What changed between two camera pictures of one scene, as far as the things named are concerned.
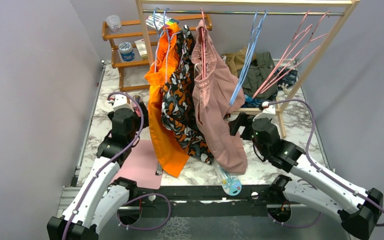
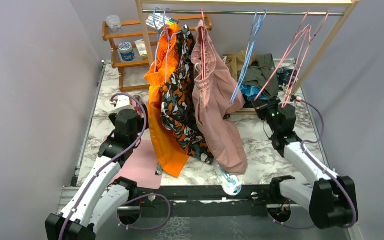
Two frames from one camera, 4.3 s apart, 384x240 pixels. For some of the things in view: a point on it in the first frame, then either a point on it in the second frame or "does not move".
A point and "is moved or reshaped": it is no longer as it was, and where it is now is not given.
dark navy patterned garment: [284, 75] does not move
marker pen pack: [158, 21] does not move
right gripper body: [244, 119] -> [267, 111]
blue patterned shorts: [249, 102] is moved or reshaped
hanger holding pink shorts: [203, 39] does not move
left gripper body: [145, 115] does not move
